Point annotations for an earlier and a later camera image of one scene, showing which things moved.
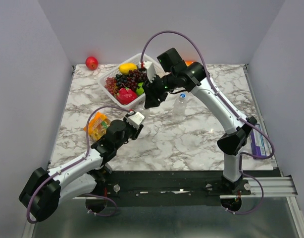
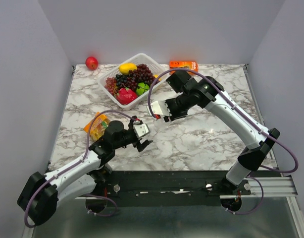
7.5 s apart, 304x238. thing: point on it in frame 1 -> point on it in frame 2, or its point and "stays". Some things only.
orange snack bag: (98, 126) stays
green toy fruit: (139, 90) stays
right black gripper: (151, 95) -> (169, 119)
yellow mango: (125, 68) stays
